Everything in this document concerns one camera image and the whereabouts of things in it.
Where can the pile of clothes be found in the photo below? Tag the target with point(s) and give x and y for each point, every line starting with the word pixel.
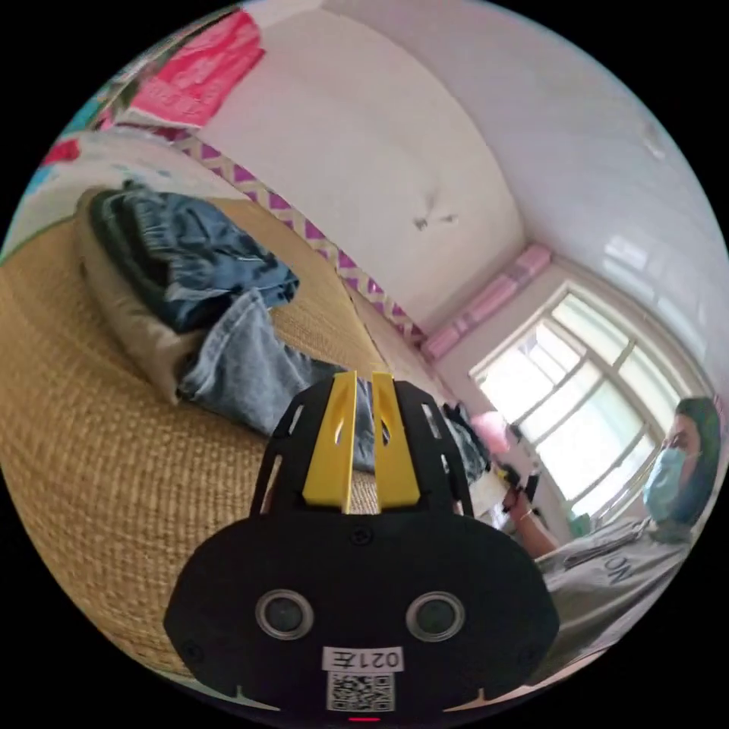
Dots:
pixel 171 256

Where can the person's right hand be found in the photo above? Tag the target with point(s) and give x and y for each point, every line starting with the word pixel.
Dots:
pixel 511 501

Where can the pink curtain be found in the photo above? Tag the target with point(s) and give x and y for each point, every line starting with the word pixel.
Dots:
pixel 491 301

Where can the pink red bag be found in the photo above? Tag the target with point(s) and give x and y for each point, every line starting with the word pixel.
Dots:
pixel 196 74

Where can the light gray jeans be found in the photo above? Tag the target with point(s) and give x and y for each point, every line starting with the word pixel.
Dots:
pixel 245 364

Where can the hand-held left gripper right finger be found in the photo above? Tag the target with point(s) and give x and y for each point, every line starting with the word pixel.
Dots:
pixel 394 450

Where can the window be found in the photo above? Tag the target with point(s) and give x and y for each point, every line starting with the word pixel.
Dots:
pixel 569 410

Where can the person's right forearm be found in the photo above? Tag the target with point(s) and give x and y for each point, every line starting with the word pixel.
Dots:
pixel 535 532

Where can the bed with woven mat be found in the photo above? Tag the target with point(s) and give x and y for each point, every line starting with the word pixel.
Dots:
pixel 85 455

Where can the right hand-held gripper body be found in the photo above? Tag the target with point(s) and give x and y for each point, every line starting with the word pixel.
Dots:
pixel 525 484

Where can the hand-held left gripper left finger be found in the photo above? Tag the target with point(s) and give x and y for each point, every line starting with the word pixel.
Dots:
pixel 331 444

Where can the person's body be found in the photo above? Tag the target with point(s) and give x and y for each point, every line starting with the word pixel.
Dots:
pixel 615 581

